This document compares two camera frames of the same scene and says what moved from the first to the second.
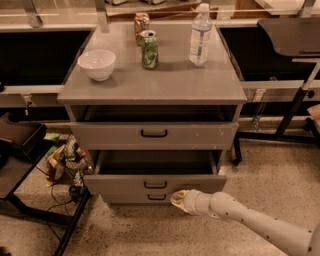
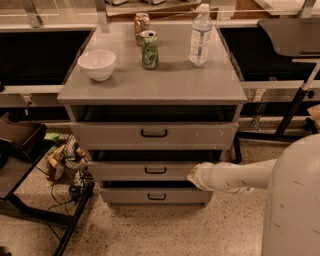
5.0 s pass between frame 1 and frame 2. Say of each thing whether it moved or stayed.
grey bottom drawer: stayed
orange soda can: stayed
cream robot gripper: moved
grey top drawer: stayed
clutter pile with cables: stayed
